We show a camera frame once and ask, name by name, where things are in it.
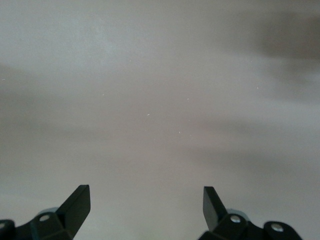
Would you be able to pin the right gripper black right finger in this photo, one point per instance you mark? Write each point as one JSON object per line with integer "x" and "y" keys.
{"x": 212, "y": 210}

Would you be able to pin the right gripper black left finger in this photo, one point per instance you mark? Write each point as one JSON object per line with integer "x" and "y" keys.
{"x": 75, "y": 210}

